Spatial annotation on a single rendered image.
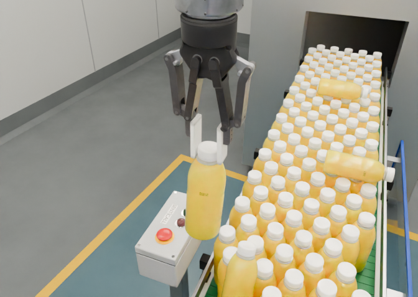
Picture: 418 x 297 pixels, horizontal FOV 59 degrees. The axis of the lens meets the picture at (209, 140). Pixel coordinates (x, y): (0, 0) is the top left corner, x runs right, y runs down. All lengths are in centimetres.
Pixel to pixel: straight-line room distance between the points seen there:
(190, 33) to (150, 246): 52
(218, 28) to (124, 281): 185
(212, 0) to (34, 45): 319
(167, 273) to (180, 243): 7
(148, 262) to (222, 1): 61
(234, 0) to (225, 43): 5
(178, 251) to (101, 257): 149
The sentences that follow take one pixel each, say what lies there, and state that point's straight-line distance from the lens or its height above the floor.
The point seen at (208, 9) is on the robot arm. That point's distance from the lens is 47.
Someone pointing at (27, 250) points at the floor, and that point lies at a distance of 251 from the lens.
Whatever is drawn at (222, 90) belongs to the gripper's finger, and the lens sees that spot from 53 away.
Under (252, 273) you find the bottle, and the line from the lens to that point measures 82.
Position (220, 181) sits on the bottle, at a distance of 62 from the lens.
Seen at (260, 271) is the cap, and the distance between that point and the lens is 85.
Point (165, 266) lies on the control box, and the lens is 87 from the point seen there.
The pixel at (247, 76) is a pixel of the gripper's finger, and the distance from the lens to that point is 51.
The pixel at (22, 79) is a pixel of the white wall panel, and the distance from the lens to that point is 358.
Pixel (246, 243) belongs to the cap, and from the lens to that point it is 82.
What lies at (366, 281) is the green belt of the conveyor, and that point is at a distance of 113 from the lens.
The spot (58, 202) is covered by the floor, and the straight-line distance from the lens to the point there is 273.
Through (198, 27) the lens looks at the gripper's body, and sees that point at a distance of 48.
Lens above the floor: 176
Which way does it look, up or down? 34 degrees down
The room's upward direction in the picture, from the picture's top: straight up
